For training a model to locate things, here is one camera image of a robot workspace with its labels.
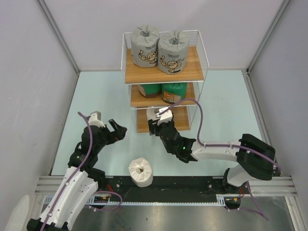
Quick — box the plain white paper roll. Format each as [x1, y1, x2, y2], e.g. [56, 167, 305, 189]
[146, 108, 160, 121]

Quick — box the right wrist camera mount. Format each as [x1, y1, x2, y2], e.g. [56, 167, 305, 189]
[154, 107, 173, 125]

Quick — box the green paper roll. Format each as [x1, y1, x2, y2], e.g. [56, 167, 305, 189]
[138, 84, 162, 98]
[161, 83, 188, 104]

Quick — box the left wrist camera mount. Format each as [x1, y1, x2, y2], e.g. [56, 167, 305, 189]
[88, 111, 105, 128]

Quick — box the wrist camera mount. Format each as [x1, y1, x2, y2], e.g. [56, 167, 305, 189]
[154, 107, 173, 125]
[88, 111, 105, 128]

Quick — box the white object bottom left corner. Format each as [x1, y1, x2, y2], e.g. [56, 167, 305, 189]
[4, 195, 30, 231]

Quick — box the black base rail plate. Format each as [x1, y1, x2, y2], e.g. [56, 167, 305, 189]
[83, 175, 287, 210]

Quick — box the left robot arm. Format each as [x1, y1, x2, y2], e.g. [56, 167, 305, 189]
[26, 114, 127, 231]

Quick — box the white wire three-tier shelf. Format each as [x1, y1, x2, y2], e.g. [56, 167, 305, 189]
[121, 30, 209, 134]

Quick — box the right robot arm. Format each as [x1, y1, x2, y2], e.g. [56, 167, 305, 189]
[148, 119, 275, 187]

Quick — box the grey paper roll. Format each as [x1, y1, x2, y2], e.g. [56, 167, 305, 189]
[131, 25, 159, 68]
[158, 30, 190, 75]

